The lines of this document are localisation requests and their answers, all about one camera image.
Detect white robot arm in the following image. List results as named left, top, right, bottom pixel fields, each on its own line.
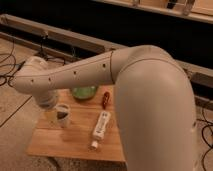
left=13, top=45, right=198, bottom=171

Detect small red brown object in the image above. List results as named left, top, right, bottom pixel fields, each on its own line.
left=102, top=92, right=110, bottom=109

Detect green bowl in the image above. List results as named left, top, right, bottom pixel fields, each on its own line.
left=71, top=86, right=97, bottom=100

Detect white tube bottle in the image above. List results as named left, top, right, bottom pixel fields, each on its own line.
left=91, top=111, right=111, bottom=149

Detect wooden folding table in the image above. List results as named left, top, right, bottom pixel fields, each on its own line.
left=27, top=86, right=125, bottom=162

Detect black floor cable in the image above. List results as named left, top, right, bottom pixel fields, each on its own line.
left=0, top=36, right=68, bottom=129

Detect black cable at right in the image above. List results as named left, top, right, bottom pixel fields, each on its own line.
left=199, top=106, right=213, bottom=171

